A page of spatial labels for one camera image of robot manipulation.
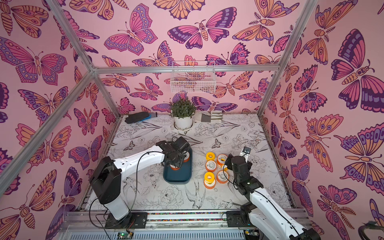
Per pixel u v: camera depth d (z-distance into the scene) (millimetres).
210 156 952
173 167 884
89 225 733
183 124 1099
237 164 619
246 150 711
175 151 626
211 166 914
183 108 950
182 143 680
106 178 475
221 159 914
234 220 730
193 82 1056
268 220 492
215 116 1200
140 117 1173
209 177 848
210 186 832
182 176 866
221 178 857
